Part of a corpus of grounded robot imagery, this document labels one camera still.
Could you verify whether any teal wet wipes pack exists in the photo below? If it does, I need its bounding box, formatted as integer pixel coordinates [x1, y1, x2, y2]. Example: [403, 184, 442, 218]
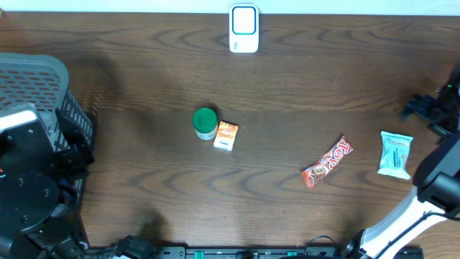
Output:
[377, 131, 413, 180]

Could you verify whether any green lid jar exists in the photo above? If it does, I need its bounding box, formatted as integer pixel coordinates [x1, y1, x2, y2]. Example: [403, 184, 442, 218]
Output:
[193, 108, 218, 140]

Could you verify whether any red chocolate bar wrapper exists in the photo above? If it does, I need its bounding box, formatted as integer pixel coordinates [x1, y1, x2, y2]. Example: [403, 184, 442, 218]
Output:
[301, 135, 354, 190]

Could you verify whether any orange small box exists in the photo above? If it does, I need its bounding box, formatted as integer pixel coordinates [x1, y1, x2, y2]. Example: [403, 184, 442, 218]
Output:
[213, 121, 239, 151]

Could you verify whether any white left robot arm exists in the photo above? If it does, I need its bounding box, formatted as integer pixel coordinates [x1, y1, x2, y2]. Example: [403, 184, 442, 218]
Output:
[1, 104, 94, 258]

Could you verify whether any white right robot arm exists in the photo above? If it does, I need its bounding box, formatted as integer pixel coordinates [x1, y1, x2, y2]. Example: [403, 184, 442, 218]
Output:
[340, 66, 459, 258]

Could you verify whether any white barcode scanner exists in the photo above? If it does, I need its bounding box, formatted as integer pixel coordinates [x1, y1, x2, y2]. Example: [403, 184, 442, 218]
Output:
[229, 4, 259, 53]

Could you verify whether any grey plastic basket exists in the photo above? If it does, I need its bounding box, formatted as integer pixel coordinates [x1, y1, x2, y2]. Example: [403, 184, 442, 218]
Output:
[0, 52, 95, 202]

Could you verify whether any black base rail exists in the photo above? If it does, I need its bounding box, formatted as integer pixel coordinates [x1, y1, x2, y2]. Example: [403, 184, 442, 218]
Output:
[84, 235, 425, 259]

